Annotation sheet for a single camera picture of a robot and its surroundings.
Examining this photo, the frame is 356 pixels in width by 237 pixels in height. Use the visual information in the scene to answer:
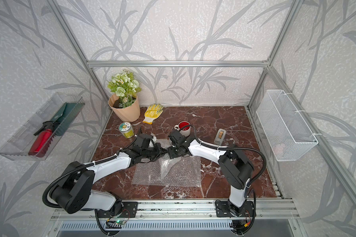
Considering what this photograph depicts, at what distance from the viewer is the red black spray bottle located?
56 cm

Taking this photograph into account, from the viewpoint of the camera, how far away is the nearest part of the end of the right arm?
65 centimetres

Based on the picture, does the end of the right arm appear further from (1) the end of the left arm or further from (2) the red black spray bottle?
(2) the red black spray bottle
